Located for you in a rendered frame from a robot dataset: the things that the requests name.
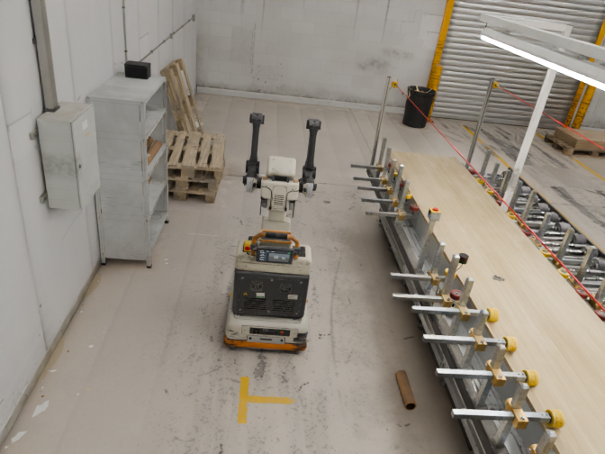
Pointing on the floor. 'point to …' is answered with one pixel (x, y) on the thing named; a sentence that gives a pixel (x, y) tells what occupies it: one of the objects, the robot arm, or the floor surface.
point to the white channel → (546, 76)
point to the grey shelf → (130, 166)
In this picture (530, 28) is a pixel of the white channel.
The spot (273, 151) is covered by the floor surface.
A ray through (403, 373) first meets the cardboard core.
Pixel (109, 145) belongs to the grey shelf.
